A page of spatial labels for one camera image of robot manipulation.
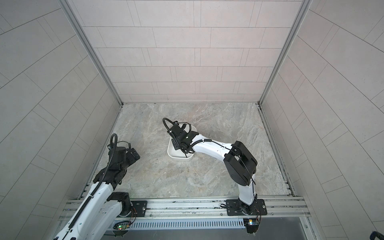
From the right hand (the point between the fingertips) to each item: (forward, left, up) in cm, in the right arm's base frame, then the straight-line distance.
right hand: (177, 141), depth 87 cm
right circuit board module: (-41, -34, -10) cm, 54 cm away
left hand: (-5, +24, 0) cm, 25 cm away
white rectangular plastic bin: (-5, -1, -5) cm, 8 cm away
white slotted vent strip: (-39, -5, -8) cm, 40 cm away
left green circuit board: (-39, +23, -4) cm, 45 cm away
